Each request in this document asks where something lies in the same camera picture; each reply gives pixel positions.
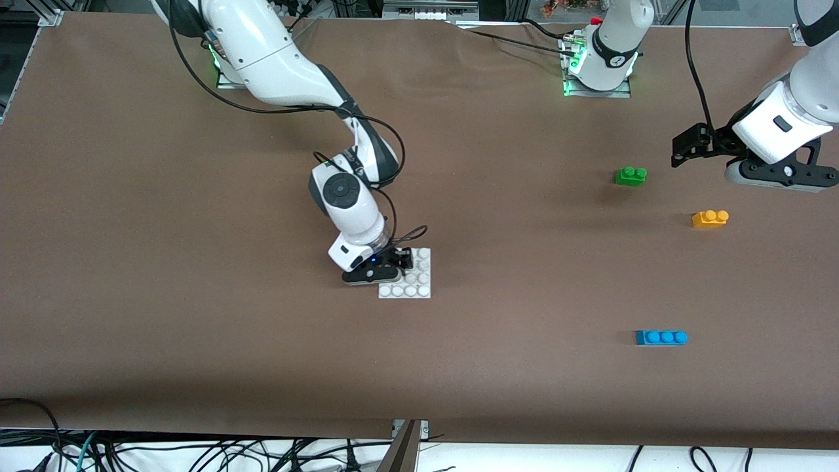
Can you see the white studded base plate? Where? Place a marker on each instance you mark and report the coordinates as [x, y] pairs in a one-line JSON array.
[[419, 283]]

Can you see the yellow two-stud block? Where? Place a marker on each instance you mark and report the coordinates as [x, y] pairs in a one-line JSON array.
[[709, 219]]

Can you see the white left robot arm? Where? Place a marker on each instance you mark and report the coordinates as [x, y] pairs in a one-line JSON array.
[[613, 46]]

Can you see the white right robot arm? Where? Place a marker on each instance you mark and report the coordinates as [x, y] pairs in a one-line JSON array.
[[275, 59]]

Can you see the green two-stud block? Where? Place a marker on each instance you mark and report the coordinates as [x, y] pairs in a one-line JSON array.
[[630, 177]]

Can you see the blue three-stud block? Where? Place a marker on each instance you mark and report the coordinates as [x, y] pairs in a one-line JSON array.
[[661, 338]]

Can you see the brown table cover sheet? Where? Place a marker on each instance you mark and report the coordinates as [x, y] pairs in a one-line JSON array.
[[524, 262]]

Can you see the dark metal beam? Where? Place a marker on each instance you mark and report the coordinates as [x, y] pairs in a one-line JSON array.
[[401, 455]]

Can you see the silver background equipment box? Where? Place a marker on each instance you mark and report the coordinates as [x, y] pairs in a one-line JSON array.
[[429, 9]]

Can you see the aluminium corner bracket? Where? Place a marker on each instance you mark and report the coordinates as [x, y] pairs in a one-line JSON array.
[[52, 16], [799, 36]]

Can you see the silver metal edge bracket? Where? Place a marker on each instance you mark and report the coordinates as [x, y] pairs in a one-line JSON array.
[[423, 427]]

